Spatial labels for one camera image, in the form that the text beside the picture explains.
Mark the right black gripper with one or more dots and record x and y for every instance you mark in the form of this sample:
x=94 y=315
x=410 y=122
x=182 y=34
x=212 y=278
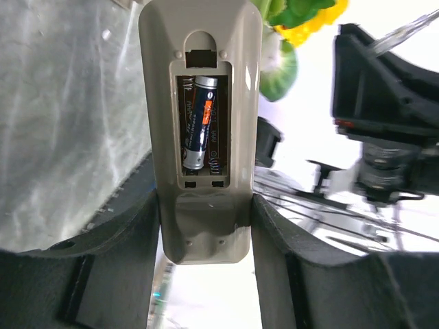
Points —
x=384 y=98

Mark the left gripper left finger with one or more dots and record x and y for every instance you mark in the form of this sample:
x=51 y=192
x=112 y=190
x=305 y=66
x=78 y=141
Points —
x=99 y=279

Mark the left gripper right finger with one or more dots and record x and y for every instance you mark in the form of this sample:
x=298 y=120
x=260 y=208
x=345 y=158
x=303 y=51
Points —
x=304 y=282

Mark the AAA battery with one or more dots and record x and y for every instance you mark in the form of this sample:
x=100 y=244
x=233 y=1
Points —
x=197 y=129

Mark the beige remote control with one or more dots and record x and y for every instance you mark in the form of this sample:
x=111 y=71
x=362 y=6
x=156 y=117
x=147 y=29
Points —
x=205 y=218

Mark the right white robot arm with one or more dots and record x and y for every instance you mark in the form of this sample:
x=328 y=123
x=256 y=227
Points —
x=385 y=174

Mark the yellow toy cabbage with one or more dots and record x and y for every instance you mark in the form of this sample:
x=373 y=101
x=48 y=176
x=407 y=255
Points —
x=298 y=35

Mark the white green bok choy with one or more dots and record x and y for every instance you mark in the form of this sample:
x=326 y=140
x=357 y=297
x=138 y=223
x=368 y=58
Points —
x=278 y=65

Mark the green toy lettuce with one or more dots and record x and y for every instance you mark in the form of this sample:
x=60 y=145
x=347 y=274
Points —
x=290 y=13

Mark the black base frame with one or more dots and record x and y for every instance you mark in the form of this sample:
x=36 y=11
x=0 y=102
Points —
x=132 y=190

